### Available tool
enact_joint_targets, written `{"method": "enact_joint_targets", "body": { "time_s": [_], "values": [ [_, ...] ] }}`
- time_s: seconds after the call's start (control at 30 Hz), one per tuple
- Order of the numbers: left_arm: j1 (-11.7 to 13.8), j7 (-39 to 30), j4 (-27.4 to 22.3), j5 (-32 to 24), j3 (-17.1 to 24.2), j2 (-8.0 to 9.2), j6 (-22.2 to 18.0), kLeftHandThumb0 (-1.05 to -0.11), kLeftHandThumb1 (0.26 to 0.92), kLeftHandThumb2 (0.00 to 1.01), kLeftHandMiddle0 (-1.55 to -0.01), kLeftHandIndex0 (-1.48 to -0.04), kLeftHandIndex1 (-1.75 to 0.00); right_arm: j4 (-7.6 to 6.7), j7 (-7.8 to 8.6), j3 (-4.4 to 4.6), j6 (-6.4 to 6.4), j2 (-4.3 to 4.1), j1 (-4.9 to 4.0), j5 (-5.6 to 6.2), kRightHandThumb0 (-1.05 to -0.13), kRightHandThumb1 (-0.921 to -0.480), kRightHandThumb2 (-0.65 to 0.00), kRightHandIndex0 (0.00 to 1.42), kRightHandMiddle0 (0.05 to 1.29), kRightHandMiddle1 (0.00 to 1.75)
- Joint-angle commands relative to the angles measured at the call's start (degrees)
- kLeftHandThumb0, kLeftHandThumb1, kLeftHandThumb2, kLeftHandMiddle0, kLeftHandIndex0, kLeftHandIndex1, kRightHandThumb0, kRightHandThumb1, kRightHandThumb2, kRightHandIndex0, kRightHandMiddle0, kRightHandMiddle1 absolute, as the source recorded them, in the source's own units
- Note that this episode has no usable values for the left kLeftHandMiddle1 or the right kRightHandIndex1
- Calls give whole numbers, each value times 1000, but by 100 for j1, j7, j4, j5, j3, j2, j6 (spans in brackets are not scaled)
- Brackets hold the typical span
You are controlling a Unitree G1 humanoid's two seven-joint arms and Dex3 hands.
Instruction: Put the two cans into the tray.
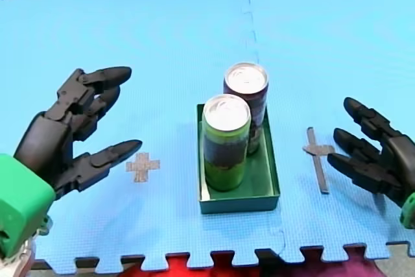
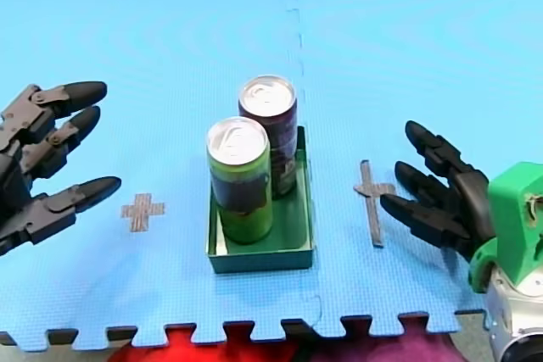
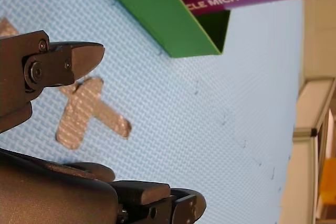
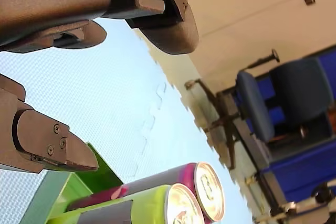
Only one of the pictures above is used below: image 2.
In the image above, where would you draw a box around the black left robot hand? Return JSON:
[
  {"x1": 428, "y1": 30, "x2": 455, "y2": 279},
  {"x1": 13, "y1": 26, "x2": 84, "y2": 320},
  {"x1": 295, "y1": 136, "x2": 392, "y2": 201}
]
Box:
[{"x1": 0, "y1": 81, "x2": 123, "y2": 258}]

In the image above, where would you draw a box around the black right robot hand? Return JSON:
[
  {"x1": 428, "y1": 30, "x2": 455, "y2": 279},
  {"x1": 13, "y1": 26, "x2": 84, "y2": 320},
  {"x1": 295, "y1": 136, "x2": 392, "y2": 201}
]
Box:
[{"x1": 379, "y1": 120, "x2": 497, "y2": 264}]

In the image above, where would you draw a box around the dark purple drink can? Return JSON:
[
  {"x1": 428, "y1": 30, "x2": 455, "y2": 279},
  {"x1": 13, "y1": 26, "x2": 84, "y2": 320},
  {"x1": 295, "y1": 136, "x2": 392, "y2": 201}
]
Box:
[{"x1": 238, "y1": 75, "x2": 299, "y2": 201}]

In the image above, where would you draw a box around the green drink can dark band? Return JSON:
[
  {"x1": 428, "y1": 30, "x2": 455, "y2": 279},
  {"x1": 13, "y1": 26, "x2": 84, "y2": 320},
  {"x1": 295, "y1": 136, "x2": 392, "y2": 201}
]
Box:
[{"x1": 205, "y1": 115, "x2": 274, "y2": 246}]

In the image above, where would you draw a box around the shallow green tray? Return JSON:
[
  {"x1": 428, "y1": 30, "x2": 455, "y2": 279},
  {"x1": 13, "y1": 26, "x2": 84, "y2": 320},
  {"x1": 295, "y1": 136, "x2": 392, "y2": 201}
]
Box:
[{"x1": 206, "y1": 125, "x2": 317, "y2": 276}]

